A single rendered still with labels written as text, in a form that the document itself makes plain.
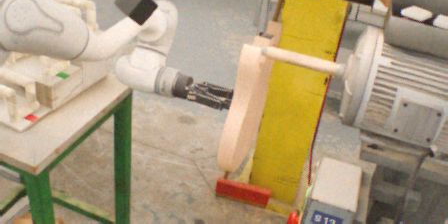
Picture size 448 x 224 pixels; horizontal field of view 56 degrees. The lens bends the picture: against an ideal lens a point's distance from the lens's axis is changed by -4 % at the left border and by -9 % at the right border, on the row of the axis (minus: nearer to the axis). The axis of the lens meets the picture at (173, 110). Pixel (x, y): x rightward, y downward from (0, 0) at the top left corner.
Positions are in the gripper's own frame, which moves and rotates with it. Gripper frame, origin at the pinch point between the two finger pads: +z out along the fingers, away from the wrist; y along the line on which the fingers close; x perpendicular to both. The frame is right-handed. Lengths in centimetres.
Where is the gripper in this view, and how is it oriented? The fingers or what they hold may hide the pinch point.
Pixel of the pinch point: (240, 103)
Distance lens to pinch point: 132.6
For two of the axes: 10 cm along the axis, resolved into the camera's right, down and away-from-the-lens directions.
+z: 9.1, 2.8, -3.2
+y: -4.0, 3.1, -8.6
